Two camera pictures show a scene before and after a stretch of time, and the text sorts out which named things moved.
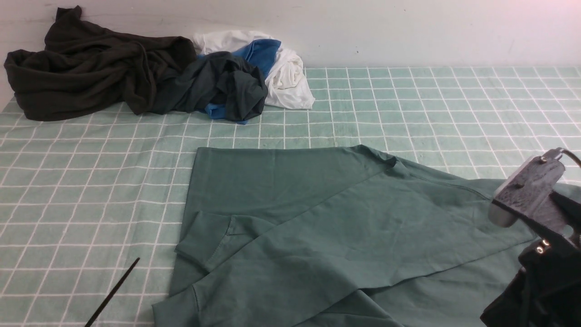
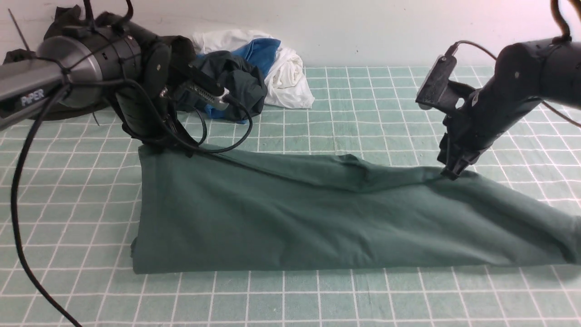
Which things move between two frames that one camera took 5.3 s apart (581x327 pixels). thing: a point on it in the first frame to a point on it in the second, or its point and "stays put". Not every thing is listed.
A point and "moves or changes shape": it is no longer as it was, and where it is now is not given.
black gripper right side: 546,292 to 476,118
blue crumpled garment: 258,54 stays put
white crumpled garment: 287,86 stays put
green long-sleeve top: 333,236 moves or changes shape
